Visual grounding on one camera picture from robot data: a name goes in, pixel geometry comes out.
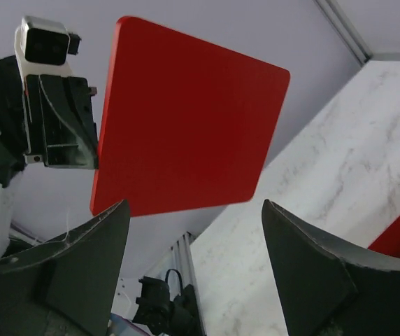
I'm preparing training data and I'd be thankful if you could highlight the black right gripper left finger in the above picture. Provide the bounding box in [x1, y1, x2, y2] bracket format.
[0, 201, 130, 335]

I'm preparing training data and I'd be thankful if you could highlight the red box lid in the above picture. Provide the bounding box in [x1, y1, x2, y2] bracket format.
[90, 16, 290, 217]

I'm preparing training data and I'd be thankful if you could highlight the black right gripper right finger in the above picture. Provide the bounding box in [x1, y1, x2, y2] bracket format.
[262, 199, 400, 335]

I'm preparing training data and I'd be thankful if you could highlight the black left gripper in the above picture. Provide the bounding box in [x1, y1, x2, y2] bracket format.
[0, 55, 99, 186]

